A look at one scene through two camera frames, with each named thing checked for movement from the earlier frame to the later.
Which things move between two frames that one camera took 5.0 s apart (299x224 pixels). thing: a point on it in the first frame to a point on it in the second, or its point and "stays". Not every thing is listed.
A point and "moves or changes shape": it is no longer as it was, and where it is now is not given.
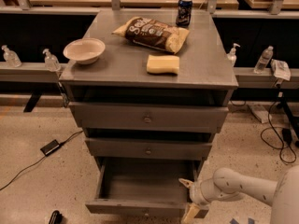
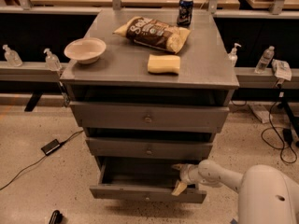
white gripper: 197,192 to 186,175
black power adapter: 50,147 stays
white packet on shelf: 280,69 stays
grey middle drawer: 149,149 stays
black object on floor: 56,217 stays
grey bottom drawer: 145,187 moves or changes shape
